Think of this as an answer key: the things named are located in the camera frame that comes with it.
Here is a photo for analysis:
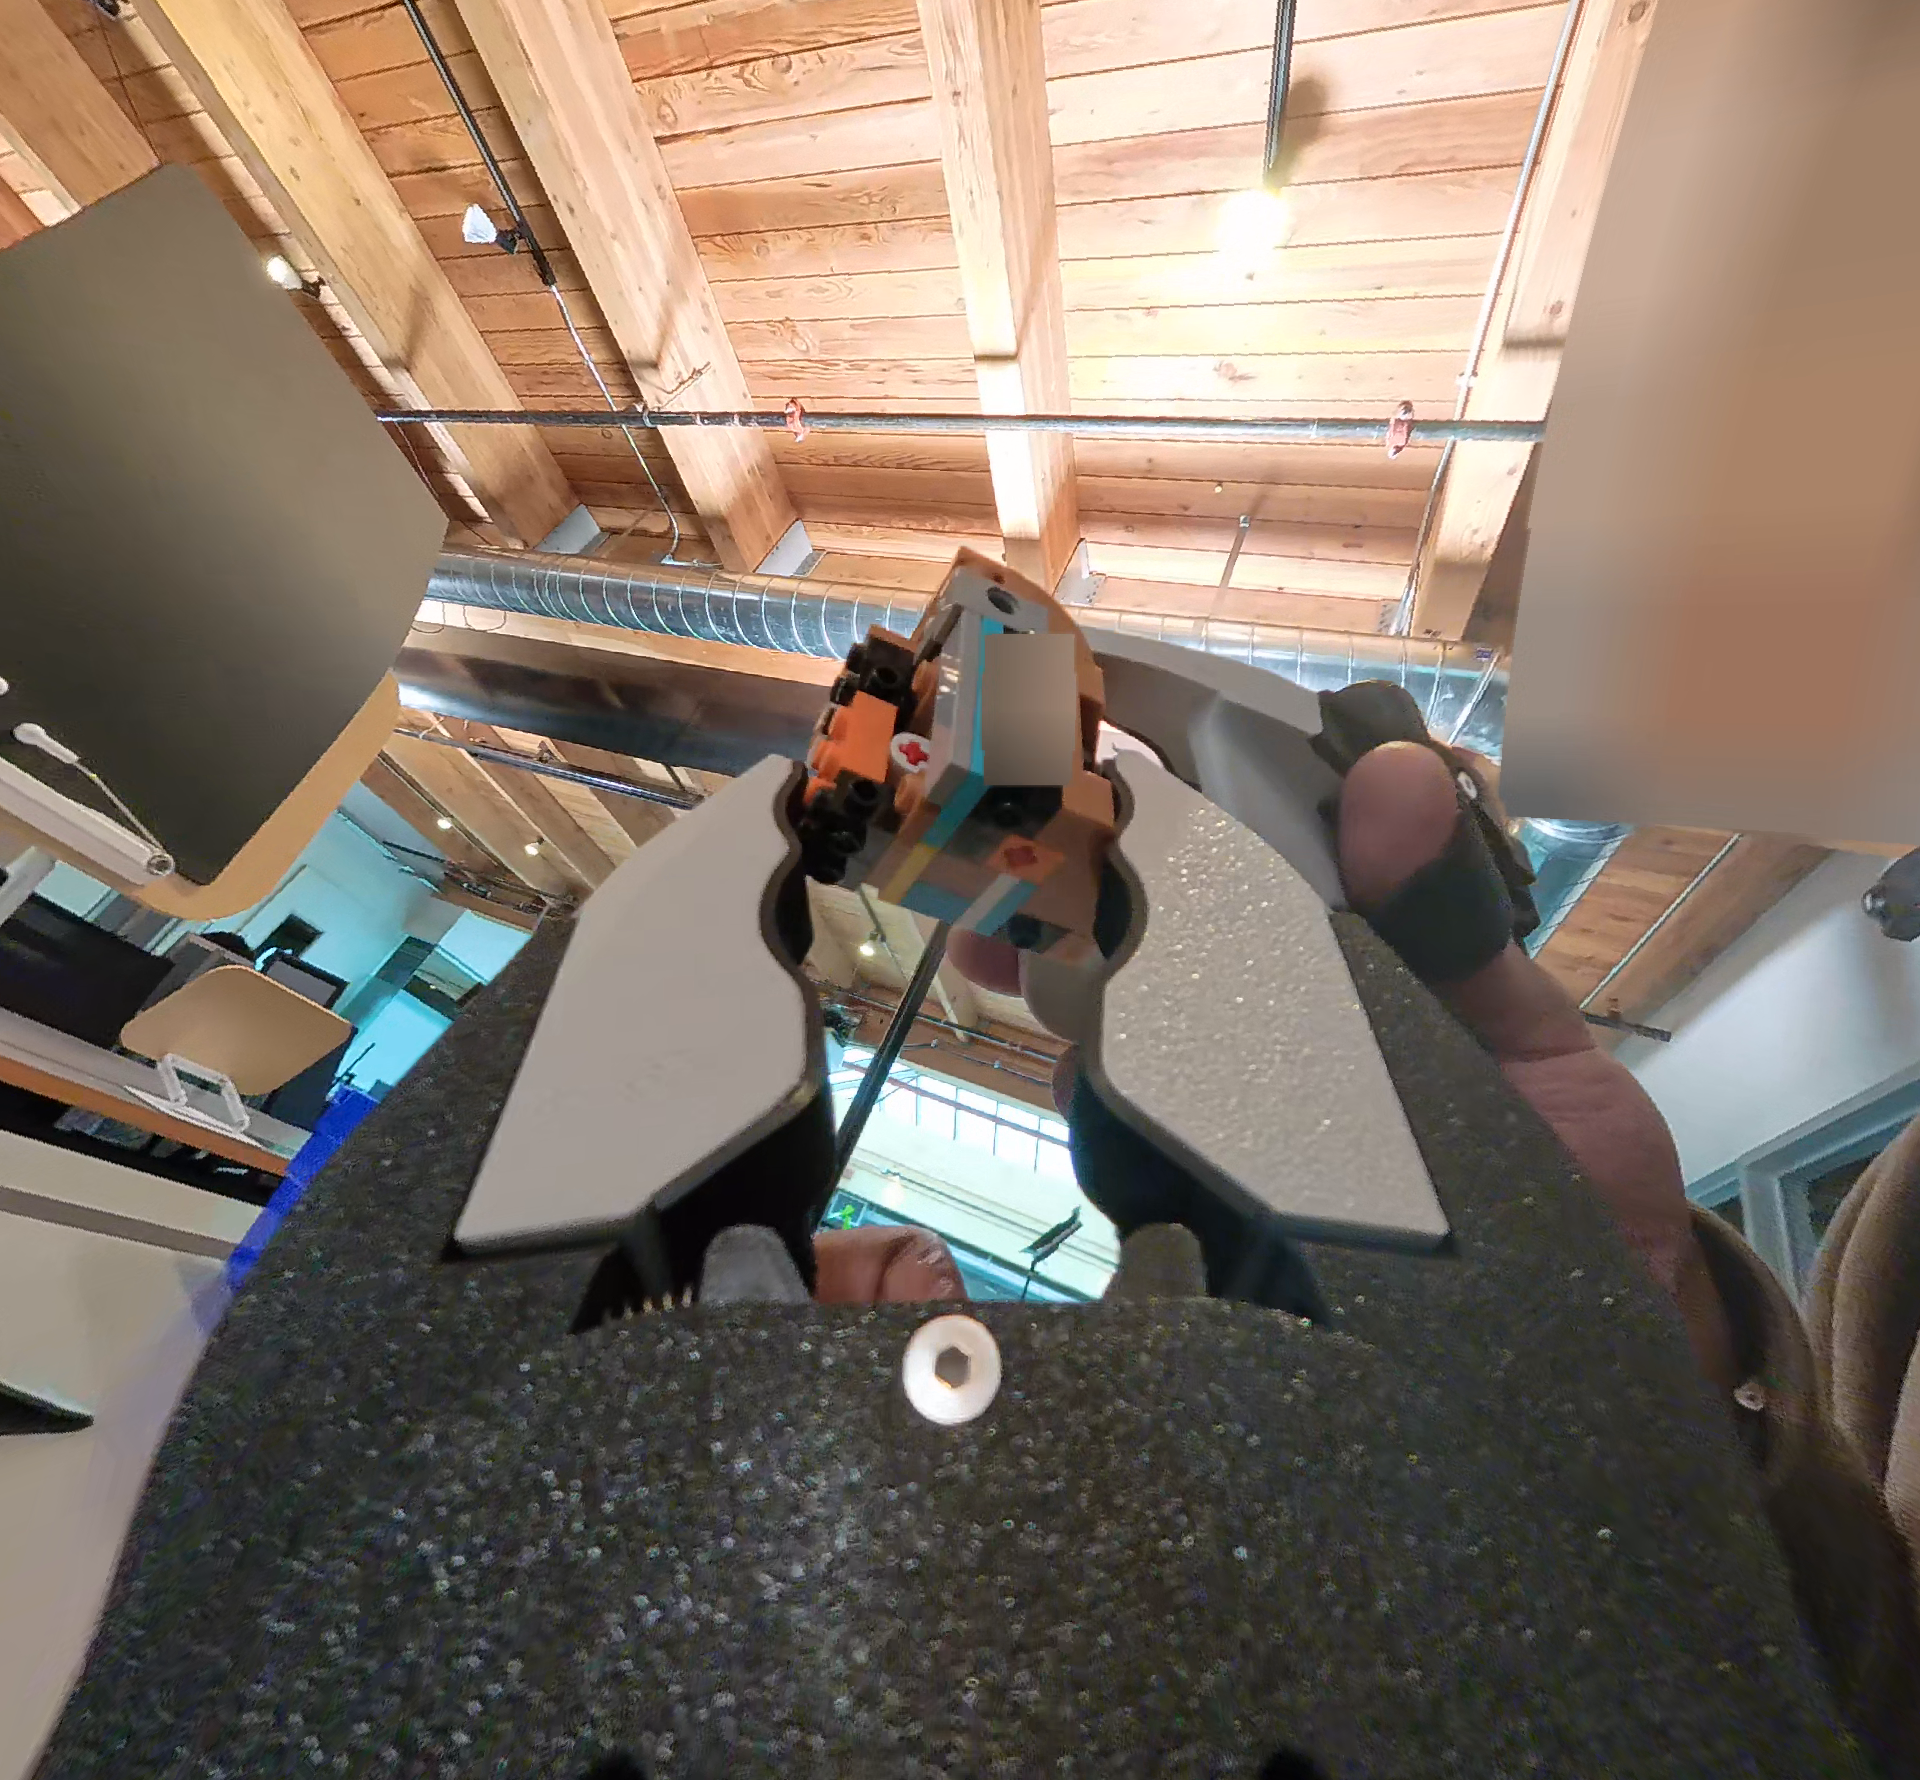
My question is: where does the metal sprinkler pipe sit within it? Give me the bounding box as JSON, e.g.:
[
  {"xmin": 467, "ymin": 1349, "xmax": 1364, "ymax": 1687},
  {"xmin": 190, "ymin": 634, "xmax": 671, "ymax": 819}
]
[{"xmin": 375, "ymin": 403, "xmax": 1546, "ymax": 449}]

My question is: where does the clear acrylic stand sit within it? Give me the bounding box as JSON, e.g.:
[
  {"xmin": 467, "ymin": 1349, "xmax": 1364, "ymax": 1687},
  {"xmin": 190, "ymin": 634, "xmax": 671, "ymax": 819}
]
[{"xmin": 149, "ymin": 1051, "xmax": 250, "ymax": 1135}]

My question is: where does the large rounded wooden panel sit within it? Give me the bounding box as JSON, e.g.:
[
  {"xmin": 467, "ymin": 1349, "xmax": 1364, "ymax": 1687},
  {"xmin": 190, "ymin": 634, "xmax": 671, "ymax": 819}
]
[{"xmin": 0, "ymin": 160, "xmax": 486, "ymax": 929}]

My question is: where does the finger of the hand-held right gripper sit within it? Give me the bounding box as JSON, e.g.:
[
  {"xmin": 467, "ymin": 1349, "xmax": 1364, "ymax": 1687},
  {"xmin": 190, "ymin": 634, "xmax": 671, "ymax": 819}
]
[
  {"xmin": 1115, "ymin": 699, "xmax": 1346, "ymax": 916},
  {"xmin": 1084, "ymin": 628, "xmax": 1330, "ymax": 751}
]

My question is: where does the smooth silver ventilation duct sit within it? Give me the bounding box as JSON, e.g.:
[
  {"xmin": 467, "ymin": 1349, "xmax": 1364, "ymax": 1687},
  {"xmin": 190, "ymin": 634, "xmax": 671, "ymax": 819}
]
[{"xmin": 393, "ymin": 638, "xmax": 931, "ymax": 780}]

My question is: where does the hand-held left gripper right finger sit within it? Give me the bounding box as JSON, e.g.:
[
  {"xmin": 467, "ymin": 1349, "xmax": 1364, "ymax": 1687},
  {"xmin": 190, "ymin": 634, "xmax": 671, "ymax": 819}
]
[{"xmin": 1066, "ymin": 745, "xmax": 1453, "ymax": 1304}]

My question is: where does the small rounded wooden panel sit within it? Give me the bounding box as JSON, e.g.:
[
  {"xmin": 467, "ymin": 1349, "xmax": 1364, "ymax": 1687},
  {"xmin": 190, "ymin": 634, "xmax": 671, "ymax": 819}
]
[{"xmin": 119, "ymin": 963, "xmax": 357, "ymax": 1109}]

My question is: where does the black pole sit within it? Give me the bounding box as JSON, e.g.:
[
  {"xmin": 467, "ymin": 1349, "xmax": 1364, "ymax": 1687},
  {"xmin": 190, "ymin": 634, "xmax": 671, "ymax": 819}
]
[{"xmin": 817, "ymin": 911, "xmax": 957, "ymax": 1247}]

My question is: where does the ribbed silver ventilation duct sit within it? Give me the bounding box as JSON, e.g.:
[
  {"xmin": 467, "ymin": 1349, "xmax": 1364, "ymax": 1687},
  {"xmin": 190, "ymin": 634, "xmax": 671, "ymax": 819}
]
[{"xmin": 419, "ymin": 550, "xmax": 1627, "ymax": 897}]

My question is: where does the multicolour brick toy model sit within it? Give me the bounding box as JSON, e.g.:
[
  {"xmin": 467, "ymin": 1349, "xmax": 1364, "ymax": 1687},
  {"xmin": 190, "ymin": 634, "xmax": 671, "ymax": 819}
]
[{"xmin": 800, "ymin": 546, "xmax": 1126, "ymax": 969}]

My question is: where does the blue plastic bin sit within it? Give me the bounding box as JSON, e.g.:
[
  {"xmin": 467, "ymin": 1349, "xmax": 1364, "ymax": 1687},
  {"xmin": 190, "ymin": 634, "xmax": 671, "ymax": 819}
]
[{"xmin": 221, "ymin": 1088, "xmax": 379, "ymax": 1307}]

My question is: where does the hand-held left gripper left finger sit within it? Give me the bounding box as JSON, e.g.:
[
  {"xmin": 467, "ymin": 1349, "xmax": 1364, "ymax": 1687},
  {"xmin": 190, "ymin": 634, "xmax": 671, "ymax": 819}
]
[{"xmin": 450, "ymin": 755, "xmax": 839, "ymax": 1309}]

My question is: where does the person's right hand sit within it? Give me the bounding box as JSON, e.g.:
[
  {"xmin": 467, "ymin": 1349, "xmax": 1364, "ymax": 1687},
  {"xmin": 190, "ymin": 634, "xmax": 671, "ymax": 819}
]
[{"xmin": 1335, "ymin": 741, "xmax": 1724, "ymax": 1369}]

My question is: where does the person's left hand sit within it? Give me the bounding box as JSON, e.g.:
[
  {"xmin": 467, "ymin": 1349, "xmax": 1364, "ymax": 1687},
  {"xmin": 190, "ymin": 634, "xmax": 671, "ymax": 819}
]
[{"xmin": 816, "ymin": 1223, "xmax": 973, "ymax": 1307}]

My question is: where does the black ceiling conduit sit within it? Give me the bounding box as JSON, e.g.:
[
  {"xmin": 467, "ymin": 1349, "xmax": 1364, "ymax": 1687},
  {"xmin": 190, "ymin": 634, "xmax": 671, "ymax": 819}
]
[{"xmin": 1264, "ymin": 0, "xmax": 1314, "ymax": 185}]

